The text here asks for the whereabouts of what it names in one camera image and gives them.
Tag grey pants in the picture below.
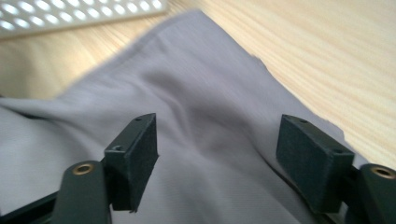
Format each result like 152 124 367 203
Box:
0 8 368 224

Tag white plastic basket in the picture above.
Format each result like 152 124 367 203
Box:
0 0 169 40

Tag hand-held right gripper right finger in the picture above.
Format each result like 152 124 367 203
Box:
276 114 396 224

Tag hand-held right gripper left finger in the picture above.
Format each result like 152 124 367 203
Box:
50 112 160 224

